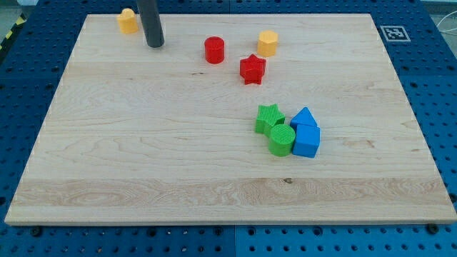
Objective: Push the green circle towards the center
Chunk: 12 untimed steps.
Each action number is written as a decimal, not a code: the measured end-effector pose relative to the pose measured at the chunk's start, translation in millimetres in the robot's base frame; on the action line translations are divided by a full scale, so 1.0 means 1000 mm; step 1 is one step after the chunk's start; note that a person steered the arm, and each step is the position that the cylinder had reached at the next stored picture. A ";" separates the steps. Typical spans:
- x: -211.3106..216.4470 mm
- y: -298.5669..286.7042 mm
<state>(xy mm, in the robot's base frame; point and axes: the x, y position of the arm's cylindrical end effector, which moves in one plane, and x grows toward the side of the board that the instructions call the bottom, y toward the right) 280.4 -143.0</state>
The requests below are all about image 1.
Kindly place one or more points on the green star block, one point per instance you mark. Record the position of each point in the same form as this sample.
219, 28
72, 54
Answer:
267, 117

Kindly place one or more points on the wooden board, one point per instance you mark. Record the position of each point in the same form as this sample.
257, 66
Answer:
137, 136

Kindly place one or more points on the green cylinder block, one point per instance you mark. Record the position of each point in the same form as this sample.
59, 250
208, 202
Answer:
281, 140

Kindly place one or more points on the red star block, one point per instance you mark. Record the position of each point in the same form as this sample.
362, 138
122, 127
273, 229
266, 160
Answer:
252, 69

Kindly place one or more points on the blue triangle block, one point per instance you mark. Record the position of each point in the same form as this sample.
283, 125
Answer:
303, 117

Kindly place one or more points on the blue cube block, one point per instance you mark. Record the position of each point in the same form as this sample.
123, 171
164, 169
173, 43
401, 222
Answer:
307, 141

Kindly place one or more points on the red cylinder block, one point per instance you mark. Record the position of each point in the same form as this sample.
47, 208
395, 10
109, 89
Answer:
214, 47

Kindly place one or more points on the yellow hexagon block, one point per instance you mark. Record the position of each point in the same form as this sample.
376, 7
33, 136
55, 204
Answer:
267, 43

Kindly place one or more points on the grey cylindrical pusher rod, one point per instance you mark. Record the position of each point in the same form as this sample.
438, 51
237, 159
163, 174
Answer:
150, 19

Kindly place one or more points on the white fiducial marker tag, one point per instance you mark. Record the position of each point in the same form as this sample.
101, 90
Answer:
393, 33

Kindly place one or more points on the yellow black hazard tape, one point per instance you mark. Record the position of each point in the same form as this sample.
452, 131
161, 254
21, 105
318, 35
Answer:
13, 33

